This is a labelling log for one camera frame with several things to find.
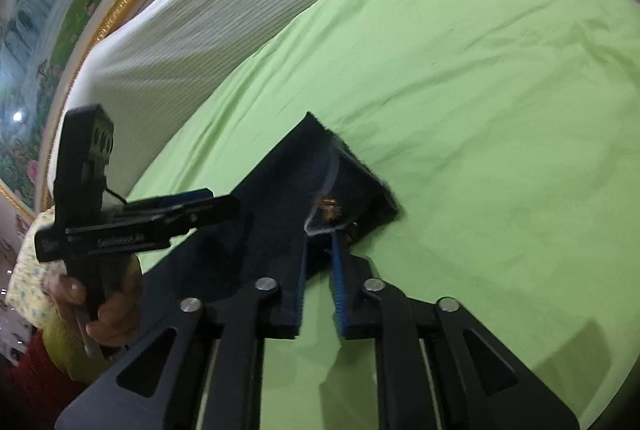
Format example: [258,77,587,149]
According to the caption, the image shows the dark navy pants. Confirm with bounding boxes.
[140,112,401,311]

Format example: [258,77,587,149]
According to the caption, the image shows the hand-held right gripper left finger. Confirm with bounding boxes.
[55,230,308,430]

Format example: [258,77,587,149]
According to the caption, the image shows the person's left hand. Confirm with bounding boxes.
[50,257,145,350]

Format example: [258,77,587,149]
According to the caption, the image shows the light green bed sheet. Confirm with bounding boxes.
[125,0,640,430]

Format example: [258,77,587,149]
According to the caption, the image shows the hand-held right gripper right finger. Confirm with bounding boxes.
[329,232,582,430]

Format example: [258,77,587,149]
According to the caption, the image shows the red clothing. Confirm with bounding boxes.
[0,330,88,430]

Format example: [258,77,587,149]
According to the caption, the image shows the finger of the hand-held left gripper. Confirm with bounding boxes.
[122,195,242,242]
[107,188,217,217]

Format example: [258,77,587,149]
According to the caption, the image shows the white striped bedding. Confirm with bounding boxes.
[47,0,416,211]

